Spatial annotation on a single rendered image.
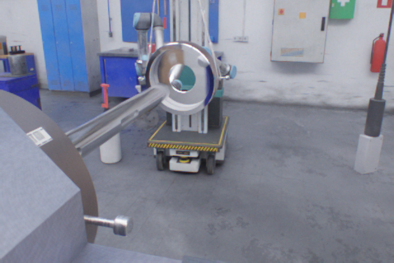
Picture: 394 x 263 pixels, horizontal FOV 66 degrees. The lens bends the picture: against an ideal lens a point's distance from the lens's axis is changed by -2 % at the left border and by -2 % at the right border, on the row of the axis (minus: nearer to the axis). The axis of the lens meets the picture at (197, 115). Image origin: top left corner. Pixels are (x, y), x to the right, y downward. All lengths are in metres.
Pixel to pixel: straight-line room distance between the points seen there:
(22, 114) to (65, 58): 5.67
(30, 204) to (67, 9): 5.76
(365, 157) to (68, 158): 0.88
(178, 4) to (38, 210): 2.62
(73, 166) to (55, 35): 5.79
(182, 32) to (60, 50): 3.66
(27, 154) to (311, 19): 4.81
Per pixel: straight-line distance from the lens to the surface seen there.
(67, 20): 6.07
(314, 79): 5.44
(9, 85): 4.04
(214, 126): 3.13
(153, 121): 1.71
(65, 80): 6.26
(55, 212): 0.35
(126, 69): 5.27
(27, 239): 0.33
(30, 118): 0.50
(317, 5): 5.04
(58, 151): 0.49
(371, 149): 1.10
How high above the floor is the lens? 1.37
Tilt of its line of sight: 17 degrees down
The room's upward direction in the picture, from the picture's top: straight up
